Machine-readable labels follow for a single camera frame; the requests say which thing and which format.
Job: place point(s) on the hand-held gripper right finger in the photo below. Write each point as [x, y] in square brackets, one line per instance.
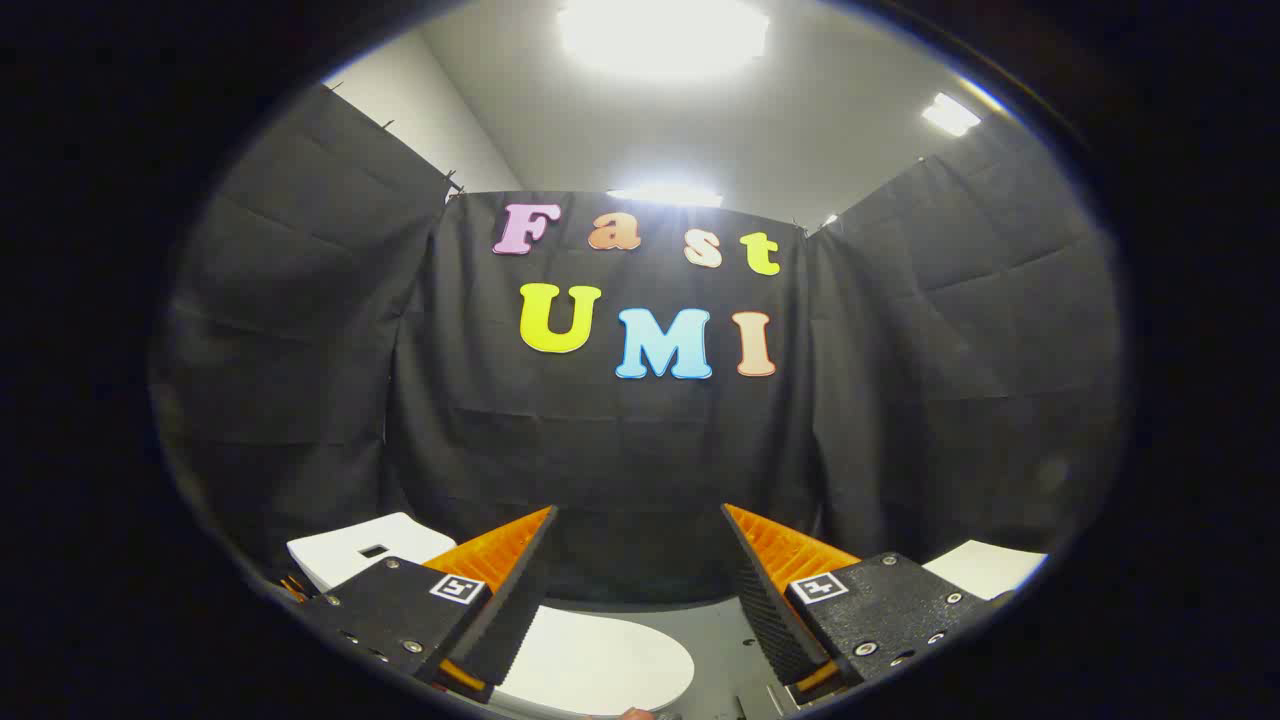
[765, 610]

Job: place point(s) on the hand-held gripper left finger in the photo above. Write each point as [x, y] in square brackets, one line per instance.
[512, 610]

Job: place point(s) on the white toilet lid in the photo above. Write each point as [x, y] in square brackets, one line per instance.
[600, 665]

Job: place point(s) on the white toilet tank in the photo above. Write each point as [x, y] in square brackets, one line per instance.
[345, 555]

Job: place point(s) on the black backdrop cloth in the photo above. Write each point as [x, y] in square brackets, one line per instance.
[600, 450]

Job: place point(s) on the grey slotted cabinet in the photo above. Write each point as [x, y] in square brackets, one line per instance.
[985, 568]

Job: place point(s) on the long ceiling light strip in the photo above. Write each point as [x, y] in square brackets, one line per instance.
[665, 195]

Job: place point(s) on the small rectangular ceiling light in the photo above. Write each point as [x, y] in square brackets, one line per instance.
[950, 114]

